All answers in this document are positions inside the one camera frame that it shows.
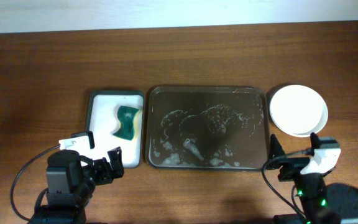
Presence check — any cream white plate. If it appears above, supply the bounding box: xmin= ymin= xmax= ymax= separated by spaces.
xmin=269 ymin=85 xmax=328 ymax=138

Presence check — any green yellow sponge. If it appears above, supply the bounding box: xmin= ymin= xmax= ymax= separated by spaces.
xmin=112 ymin=106 xmax=142 ymax=141

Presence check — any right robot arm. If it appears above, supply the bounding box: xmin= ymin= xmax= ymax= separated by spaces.
xmin=261 ymin=133 xmax=358 ymax=224

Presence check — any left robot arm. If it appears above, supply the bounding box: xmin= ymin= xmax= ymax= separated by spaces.
xmin=29 ymin=147 xmax=124 ymax=224

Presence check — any white soapy tray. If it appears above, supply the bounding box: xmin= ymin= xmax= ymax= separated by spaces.
xmin=85 ymin=90 xmax=145 ymax=168

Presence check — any brown plastic tray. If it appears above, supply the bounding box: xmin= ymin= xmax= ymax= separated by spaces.
xmin=145 ymin=85 xmax=270 ymax=171

